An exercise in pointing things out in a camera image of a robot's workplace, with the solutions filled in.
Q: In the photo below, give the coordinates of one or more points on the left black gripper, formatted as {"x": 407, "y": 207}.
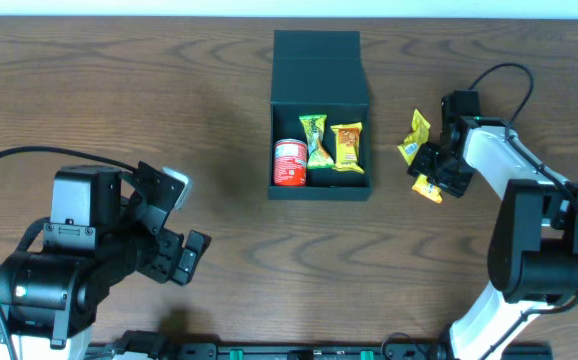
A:
{"x": 167, "y": 251}

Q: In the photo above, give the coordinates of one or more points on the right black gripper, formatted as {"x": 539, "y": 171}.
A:
{"x": 439, "y": 166}

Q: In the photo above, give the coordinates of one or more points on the orange yellow biscuit packet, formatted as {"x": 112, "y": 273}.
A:
{"x": 423, "y": 187}

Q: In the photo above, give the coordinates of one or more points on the yellow orange snack packet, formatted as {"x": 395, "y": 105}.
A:
{"x": 347, "y": 142}

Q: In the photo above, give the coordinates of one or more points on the green snack packet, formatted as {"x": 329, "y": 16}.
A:
{"x": 314, "y": 127}

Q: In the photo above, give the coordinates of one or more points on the red Pringles can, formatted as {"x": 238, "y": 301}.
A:
{"x": 289, "y": 163}

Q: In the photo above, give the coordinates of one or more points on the dark green box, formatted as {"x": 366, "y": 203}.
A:
{"x": 320, "y": 73}

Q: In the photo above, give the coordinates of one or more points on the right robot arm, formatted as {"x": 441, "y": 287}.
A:
{"x": 532, "y": 259}

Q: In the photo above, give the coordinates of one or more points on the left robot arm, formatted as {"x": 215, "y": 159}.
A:
{"x": 105, "y": 224}

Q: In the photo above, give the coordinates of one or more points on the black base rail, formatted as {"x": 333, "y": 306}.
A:
{"x": 154, "y": 346}

